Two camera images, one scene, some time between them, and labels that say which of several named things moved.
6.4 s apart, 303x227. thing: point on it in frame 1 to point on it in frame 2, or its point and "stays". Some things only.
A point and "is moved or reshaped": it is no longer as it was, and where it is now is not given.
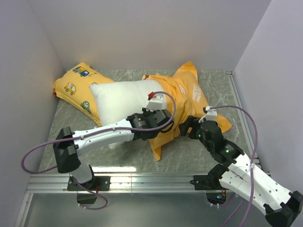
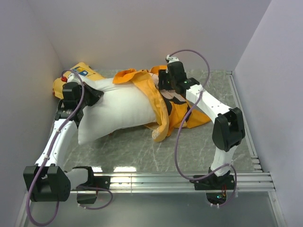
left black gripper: x=146 y=113 to x=95 y=94
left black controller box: x=86 y=198 stays
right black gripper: x=190 y=122 to x=163 y=76
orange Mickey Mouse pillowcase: x=184 y=96 is moved or reshaped
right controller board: x=216 y=197 stays
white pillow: x=117 y=100 is moved or reshaped
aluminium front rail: x=120 y=183 stays
